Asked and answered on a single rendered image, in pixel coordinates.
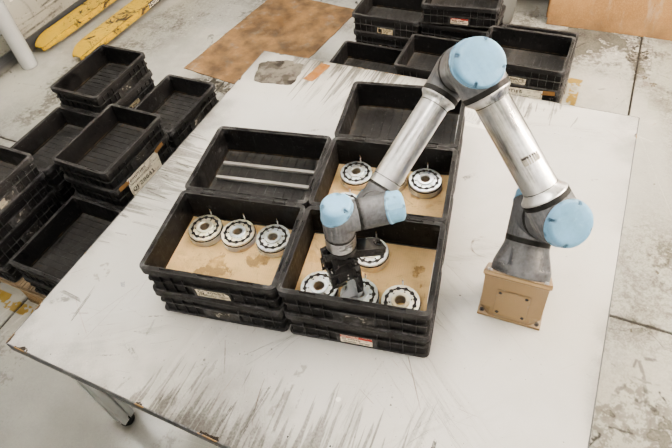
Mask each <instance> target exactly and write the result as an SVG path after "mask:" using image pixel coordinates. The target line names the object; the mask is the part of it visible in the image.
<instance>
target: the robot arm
mask: <svg viewBox="0 0 672 448"><path fill-rule="evenodd" d="M510 84H511V80H510V78H509V76H508V74H507V72H506V56H505V53H504V51H503V49H502V48H501V46H500V45H499V44H498V43H497V42H495V41H494V40H492V39H490V38H488V37H484V36H475V37H469V38H466V39H463V40H461V41H460V42H458V43H457V44H456V45H454V46H453V47H451V48H449V49H447V50H446V51H445V52H444V53H443V54H442V55H441V56H440V58H439V59H438V61H437V63H436V65H435V66H434V68H433V70H432V72H431V74H430V76H429V77H428V79H427V81H426V83H425V84H424V86H423V88H422V97H421V98H420V100H419V102H418V103H417V105H416V106H415V108H414V110H413V111H412V113H411V114H410V116H409V117H408V119H407V121H406V122H405V124H404V125H403V127H402V129H401V130H400V132H399V133H398V135H397V137H396V138H395V140H394V141H393V143H392V145H391V146H390V148H389V149H388V151H387V153H386V154H385V156H384V157H383V159H382V161H381V162H380V164H379V165H378V167H377V169H376V170H375V172H374V173H373V175H372V176H371V178H370V180H369V181H368V183H367V184H366V186H365V188H364V189H362V190H361V191H360V192H359V193H358V195H357V197H356V199H350V197H349V196H348V195H346V194H344V193H342V194H341V193H332V194H329V195H327V196H326V197H325V198H324V199H323V200H322V202H321V204H320V214H321V215H320V219H321V222H322V226H323V232H324V238H325V243H326V246H324V247H322V248H320V252H321V258H320V261H321V266H322V270H326V271H327V273H328V275H329V280H330V281H329V282H330V283H331V285H332V287H333V290H334V289H336V288H339V287H342V286H344V285H346V284H347V289H346V290H345V291H344V292H343V293H342V294H341V297H343V298H350V297H354V296H356V297H357V298H360V297H361V295H362V292H363V290H364V284H363V279H362V275H361V274H362V272H361V268H360V265H359V263H358V258H357V257H369V256H381V255H383V254H384V252H385V250H386V246H385V245H384V244H383V243H382V241H381V240H380V239H379V238H378V237H377V238H360V239H356V231H361V230H366V229H371V228H375V227H380V226H384V225H389V224H391V225H393V224H394V223H397V222H401V221H404V220H405V218H406V207H405V203H404V199H403V196H402V194H401V192H400V191H398V189H399V188H400V186H401V185H402V183H403V181H404V180H405V178H406V177H407V175H408V173H409V172H410V170H411V169H412V167H413V166H414V164H415V162H416V161H417V159H418V158H419V156H420V154H421V153H422V151H423V150H424V148H425V147H426V145H427V143H428V142H429V140H430V139H431V137H432V135H433V134H434V132H435V131H436V129H437V127H438V126H439V124H440V123H441V121H442V120H443V118H444V116H445V115H446V113H447V112H448V111H449V110H452V109H454V108H455V107H456V105H457V103H458V102H459V101H460V100H462V102H463V104H464V106H465V107H466V108H470V109H473V110H475V111H476V113H477V115H478V117H479V118H480V120H481V122H482V124H483V126H484V127H485V129H486V131H487V133H488V134H489V136H490V138H491V140H492V141H493V143H494V145H495V147H496V148H497V150H498V152H499V154H500V156H501V157H502V159H503V161H504V163H505V164H506V166H507V168H508V170H509V171H510V173H511V175H512V177H513V179H514V180H515V182H516V184H517V186H518V187H519V188H518V189H517V190H516V193H515V196H514V198H513V205H512V209H511V214H510V218H509V222H508V226H507V231H506V235H505V239H504V242H503V244H502V245H501V247H500V249H499V250H498V252H497V253H496V255H495V257H494V258H493V261H492V265H491V268H493V269H494V270H496V271H499V272H501V273H504V274H507V275H510V276H514V277H518V278H521V279H526V280H530V281H536V282H543V283H545V282H550V279H551V275H552V272H551V262H550V248H551V245H552V246H554V247H558V248H573V247H576V246H578V245H580V244H582V243H583V242H584V241H585V240H586V239H587V238H588V237H589V235H590V233H591V230H592V228H593V224H594V217H593V213H592V211H591V209H590V208H589V206H588V205H587V204H585V203H584V202H583V201H581V200H579V199H576V197H575V195H574V193H573V192H572V190H571V188H570V186H569V184H568V183H567V182H566V181H562V180H558V179H557V177H556V175H555V174H554V172H553V170H552V168H551V166H550V165H549V163H548V161H547V159H546V157H545V156H544V154H543V152H542V150H541V148H540V147H539V145H538V143H537V141H536V139H535V138H534V136H533V134H532V132H531V130H530V129H529V127H528V125H527V123H526V121H525V119H524V118H523V116H522V114H521V112H520V110H519V109H518V107H517V105H516V103H515V101H514V100H513V98H512V96H511V94H510V92H509V87H510ZM323 265H324V266H323Z"/></svg>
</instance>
